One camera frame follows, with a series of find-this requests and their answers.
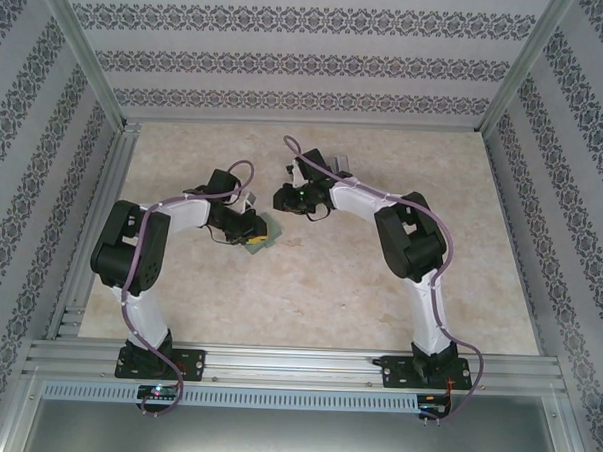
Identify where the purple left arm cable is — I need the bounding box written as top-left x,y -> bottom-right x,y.
114,155 -> 260,425

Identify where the aluminium frame leg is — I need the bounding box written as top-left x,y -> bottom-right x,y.
0,365 -> 46,452
539,391 -> 593,452

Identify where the thin aluminium wall beam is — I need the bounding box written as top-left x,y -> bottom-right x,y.
123,108 -> 485,139

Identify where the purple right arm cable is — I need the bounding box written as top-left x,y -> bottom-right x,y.
270,134 -> 496,428

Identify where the aluminium side rail with slots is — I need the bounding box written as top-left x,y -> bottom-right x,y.
44,117 -> 145,344

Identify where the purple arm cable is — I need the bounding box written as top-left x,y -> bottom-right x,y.
114,155 -> 260,425
270,134 -> 496,428

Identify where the aluminium frame post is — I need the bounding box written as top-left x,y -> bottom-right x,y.
31,0 -> 133,127
477,0 -> 579,142

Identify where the long aluminium mounting rail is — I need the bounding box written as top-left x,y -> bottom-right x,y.
22,334 -> 572,400

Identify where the circuit board with green light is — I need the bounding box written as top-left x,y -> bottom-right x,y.
137,383 -> 181,401

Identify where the grey metal sheet panel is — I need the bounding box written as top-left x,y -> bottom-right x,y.
20,397 -> 574,452

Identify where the plain aluminium side rail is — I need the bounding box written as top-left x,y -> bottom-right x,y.
473,131 -> 580,364

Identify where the grey slotted cable duct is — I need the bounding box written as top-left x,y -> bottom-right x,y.
41,377 -> 421,417

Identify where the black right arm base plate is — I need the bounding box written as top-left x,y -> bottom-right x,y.
379,353 -> 475,394

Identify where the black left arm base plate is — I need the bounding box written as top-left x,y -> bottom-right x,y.
114,345 -> 208,383

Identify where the green card holder wallet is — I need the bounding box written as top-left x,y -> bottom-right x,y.
243,209 -> 287,257

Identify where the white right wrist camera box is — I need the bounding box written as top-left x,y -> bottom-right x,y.
285,160 -> 306,187

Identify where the small dark circuit board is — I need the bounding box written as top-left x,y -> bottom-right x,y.
420,392 -> 451,413

